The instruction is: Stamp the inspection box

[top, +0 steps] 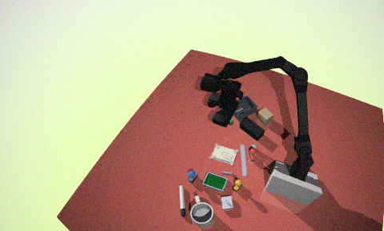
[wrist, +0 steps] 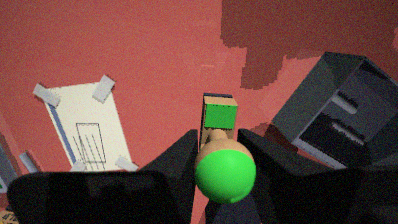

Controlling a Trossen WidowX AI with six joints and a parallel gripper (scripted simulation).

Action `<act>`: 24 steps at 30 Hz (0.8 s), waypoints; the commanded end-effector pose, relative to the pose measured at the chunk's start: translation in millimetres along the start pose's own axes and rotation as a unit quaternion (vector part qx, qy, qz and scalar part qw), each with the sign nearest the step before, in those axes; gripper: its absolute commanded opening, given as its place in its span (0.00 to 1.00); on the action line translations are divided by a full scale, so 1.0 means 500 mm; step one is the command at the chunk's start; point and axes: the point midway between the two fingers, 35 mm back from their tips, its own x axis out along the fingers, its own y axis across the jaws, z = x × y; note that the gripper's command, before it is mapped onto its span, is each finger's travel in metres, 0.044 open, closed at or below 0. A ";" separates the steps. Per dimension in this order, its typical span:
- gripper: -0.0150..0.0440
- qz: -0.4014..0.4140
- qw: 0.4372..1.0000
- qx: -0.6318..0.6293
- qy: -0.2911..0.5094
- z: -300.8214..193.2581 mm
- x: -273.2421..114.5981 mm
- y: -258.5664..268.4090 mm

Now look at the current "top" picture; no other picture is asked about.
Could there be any beige cube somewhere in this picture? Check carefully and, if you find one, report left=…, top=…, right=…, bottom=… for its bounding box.
left=257, top=107, right=274, bottom=125

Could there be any white cylinder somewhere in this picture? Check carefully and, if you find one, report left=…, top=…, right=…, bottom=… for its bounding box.
left=180, top=185, right=186, bottom=217

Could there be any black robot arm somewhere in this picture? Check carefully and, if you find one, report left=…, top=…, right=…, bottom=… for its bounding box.
left=200, top=56, right=314, bottom=181

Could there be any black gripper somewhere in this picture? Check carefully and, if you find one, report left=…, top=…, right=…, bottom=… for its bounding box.
left=212, top=91, right=244, bottom=128

